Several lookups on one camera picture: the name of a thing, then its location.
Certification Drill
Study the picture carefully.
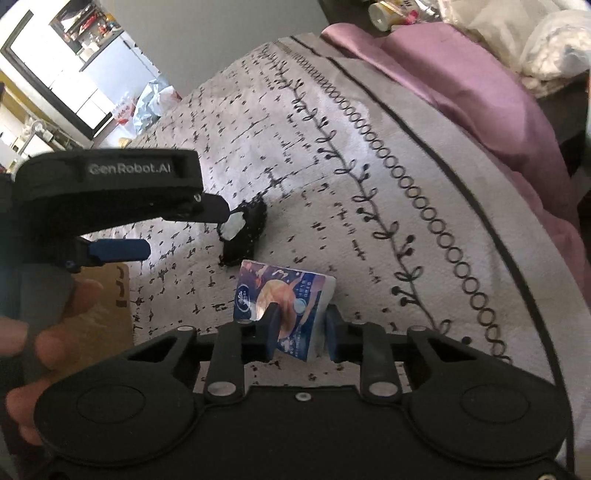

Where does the white standing fan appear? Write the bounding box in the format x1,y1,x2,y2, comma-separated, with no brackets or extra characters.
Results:
23,117,57,154

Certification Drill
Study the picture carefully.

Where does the white dotted plastic bag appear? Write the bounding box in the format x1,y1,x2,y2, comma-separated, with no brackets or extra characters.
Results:
462,0,591,89

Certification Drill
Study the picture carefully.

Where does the white black-dashed printed blanket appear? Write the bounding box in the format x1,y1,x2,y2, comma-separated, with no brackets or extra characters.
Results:
95,36,570,394

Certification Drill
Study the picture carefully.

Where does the grey blue plastic bag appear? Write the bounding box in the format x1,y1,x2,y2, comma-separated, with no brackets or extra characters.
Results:
133,79,162,136

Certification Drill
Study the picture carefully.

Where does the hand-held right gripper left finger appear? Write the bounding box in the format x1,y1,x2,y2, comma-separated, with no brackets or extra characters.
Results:
122,302,283,400

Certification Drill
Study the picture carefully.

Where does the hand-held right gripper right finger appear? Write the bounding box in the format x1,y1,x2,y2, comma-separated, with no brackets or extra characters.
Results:
323,307,477,400

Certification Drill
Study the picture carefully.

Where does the black sock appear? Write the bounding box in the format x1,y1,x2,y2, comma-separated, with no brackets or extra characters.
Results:
218,198,269,267

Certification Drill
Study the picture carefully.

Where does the white kitchen cabinet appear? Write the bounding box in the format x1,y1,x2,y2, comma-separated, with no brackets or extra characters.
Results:
46,34,163,136

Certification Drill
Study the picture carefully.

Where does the clear plastic water bottle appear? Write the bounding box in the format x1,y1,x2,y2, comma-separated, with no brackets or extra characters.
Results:
368,0,399,31

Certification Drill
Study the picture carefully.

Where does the blue printed tissue packet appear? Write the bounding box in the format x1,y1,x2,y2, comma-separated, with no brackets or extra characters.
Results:
233,260,337,363

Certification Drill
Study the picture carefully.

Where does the brown cardboard box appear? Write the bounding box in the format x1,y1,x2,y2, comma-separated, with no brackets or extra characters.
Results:
60,263,132,384

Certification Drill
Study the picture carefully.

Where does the person's left hand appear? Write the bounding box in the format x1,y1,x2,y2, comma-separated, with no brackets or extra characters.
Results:
0,279,105,445

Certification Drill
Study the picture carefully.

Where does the white red plastic bag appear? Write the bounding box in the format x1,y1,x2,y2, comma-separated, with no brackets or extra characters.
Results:
154,83,184,116

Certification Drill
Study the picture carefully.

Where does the pack of water bottles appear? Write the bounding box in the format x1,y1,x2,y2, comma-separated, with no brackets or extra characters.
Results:
113,92,136,126

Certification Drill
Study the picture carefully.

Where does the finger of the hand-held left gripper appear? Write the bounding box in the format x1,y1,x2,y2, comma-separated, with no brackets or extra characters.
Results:
69,237,149,271
191,193,232,225

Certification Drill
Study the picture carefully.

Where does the pink bed sheet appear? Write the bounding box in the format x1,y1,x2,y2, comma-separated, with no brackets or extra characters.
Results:
321,23,591,259

